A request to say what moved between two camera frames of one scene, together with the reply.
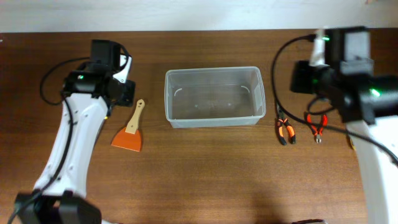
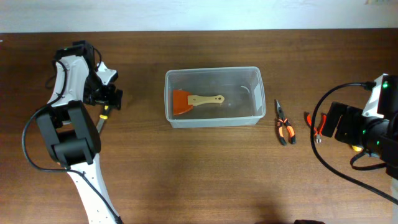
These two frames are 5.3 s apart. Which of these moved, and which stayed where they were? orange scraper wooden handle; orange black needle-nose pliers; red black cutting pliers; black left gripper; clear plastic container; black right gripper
Moved: orange scraper wooden handle; black left gripper; black right gripper
Stayed: red black cutting pliers; orange black needle-nose pliers; clear plastic container
